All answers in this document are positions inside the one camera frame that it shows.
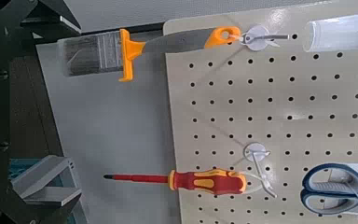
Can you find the white pegboard hook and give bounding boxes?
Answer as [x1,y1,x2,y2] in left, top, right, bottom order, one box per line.
[242,142,278,199]
[239,25,291,52]

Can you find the beige pegboard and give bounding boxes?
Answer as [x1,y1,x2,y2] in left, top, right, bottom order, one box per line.
[162,0,358,224]

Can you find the white zip tie loop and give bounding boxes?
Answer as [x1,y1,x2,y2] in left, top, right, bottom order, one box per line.
[229,170,264,195]

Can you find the red yellow screwdriver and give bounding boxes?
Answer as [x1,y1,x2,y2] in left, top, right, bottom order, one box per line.
[103,167,248,196]

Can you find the blue handled scissors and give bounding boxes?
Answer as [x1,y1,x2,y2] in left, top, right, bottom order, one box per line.
[299,162,358,217]

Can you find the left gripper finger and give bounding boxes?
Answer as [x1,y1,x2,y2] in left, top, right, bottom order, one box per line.
[0,0,82,40]
[0,154,83,224]

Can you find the blue crate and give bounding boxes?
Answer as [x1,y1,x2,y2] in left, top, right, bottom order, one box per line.
[8,158,90,224]

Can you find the grey stand back panel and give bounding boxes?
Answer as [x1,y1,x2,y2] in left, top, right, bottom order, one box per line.
[35,29,181,224]

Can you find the grey stand side panel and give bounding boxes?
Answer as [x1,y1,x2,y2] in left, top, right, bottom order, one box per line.
[63,0,324,34]

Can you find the white red glue tube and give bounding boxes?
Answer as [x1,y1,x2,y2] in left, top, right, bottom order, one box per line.
[302,11,358,53]

